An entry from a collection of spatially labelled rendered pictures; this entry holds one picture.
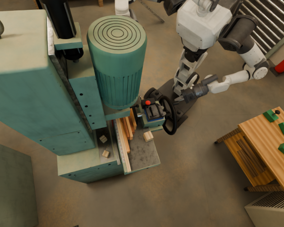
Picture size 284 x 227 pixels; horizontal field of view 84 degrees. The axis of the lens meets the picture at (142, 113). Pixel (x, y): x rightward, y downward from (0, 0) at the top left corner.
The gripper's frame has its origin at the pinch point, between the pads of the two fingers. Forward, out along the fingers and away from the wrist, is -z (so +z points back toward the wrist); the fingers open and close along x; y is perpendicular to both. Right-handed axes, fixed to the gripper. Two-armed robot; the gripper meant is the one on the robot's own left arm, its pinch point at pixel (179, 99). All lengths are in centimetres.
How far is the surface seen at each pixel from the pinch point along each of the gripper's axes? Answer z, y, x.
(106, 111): -35, 16, 34
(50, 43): -21, 30, 76
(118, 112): -30.2, 17.2, 30.9
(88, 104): -31, 27, 52
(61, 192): -138, 21, -33
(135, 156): -34.1, 33.2, 8.8
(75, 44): -17, 29, 73
